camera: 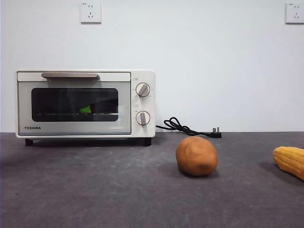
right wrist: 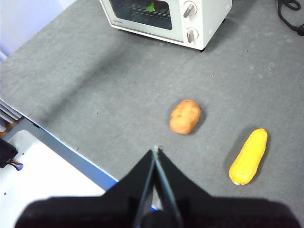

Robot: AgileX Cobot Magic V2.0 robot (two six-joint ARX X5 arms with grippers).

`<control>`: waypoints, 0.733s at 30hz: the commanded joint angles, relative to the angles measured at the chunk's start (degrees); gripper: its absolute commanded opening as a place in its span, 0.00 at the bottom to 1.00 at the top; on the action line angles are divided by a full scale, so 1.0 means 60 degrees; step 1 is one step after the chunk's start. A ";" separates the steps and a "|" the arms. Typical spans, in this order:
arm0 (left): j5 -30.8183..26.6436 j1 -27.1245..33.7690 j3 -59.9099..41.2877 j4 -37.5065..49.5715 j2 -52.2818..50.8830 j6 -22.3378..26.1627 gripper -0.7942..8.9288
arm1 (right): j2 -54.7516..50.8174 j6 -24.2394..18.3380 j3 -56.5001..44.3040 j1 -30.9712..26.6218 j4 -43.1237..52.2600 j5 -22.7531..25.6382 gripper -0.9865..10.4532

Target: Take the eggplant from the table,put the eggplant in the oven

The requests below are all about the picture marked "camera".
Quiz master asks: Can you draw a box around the white wall socket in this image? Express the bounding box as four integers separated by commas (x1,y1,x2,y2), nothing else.
285,2,304,25
80,2,102,24

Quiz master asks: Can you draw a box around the black power cable with plug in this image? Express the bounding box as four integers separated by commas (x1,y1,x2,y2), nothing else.
155,116,222,139

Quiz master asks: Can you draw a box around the oven door with beige handle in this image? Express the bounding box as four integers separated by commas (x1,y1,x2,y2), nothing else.
17,72,132,137

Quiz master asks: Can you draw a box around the brown potato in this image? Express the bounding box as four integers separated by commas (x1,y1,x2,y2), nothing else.
175,136,219,177

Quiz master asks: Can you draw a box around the metal wire oven rack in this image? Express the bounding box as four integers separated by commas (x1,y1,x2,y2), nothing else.
33,112,119,117

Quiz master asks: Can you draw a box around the white toaster oven body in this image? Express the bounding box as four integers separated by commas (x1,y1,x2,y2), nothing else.
15,69,156,147

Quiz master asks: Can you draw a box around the oven temperature knob beige grip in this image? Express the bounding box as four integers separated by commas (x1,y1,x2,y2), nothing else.
135,82,151,98

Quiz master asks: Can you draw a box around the purple eggplant with green stem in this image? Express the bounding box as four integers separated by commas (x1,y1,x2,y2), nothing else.
79,98,119,114

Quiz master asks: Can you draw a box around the yellow corn cob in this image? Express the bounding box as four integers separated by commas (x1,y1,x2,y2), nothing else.
273,146,304,181

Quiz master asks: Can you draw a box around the oven timer knob beige grip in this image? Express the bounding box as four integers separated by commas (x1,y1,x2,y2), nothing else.
135,111,151,127

